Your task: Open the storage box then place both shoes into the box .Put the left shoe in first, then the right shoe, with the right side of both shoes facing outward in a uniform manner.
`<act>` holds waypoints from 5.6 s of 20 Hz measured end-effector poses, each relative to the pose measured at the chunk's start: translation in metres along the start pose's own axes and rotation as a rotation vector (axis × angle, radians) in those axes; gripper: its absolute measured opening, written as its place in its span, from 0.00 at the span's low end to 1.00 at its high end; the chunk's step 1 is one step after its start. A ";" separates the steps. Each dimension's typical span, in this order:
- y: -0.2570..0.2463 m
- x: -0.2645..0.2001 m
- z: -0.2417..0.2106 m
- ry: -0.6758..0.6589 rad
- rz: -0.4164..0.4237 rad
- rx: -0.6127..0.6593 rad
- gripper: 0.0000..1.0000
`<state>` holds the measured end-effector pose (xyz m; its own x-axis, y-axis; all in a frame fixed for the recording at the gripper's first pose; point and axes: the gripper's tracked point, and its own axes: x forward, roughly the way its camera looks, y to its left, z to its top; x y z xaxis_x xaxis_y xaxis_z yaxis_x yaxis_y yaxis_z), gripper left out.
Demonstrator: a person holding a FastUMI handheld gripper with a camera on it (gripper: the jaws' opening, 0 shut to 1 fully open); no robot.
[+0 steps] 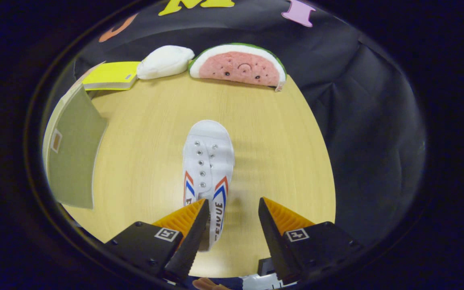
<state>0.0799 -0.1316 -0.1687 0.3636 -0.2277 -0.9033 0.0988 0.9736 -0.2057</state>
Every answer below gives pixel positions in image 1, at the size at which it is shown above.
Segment yellow book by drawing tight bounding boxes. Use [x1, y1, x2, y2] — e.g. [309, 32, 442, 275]
[82, 61, 141, 91]

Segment black flat object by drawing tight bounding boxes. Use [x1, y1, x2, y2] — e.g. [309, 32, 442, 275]
[257, 258, 276, 277]

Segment watermelon slice plush toy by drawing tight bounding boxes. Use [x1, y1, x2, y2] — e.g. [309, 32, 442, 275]
[188, 43, 287, 92]

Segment translucent pale green storage box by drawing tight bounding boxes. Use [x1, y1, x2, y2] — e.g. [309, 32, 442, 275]
[42, 84, 108, 210]

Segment white canvas shoe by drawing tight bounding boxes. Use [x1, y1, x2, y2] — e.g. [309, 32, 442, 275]
[182, 120, 235, 252]

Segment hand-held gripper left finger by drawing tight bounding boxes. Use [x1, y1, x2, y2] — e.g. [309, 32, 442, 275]
[104, 199, 210, 282]

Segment white plush toy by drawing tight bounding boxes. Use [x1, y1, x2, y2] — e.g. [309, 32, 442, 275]
[137, 45, 195, 80]

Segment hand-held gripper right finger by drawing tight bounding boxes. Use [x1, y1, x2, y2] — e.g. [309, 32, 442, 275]
[258, 197, 363, 284]

